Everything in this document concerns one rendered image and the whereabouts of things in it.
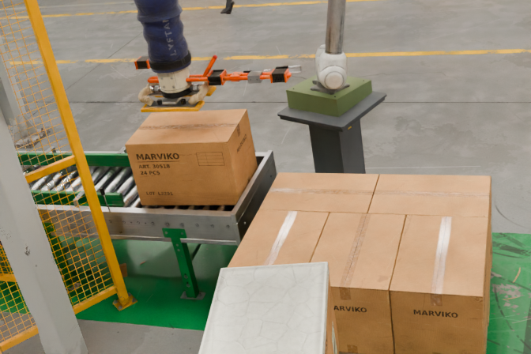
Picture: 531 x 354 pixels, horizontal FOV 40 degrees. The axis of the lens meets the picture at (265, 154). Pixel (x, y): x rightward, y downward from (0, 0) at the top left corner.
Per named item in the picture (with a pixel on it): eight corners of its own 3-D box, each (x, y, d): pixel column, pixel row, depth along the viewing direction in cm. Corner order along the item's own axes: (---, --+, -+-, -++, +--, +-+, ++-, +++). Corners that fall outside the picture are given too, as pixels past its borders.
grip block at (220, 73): (208, 86, 385) (205, 76, 382) (213, 79, 393) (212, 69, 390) (222, 85, 382) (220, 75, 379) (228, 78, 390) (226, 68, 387)
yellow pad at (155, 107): (141, 112, 393) (138, 104, 391) (148, 104, 401) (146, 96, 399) (198, 111, 382) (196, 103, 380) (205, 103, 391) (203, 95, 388)
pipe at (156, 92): (141, 105, 393) (138, 95, 390) (159, 86, 414) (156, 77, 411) (198, 103, 382) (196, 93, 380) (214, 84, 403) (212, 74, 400)
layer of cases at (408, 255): (235, 341, 364) (220, 278, 345) (288, 227, 446) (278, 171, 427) (483, 366, 324) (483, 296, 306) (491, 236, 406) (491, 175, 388)
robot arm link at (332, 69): (343, 82, 434) (348, 95, 414) (316, 82, 433) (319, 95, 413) (352, -50, 402) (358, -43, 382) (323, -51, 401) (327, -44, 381)
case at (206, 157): (141, 205, 417) (124, 144, 399) (165, 170, 451) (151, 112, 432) (240, 205, 400) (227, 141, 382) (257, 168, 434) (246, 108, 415)
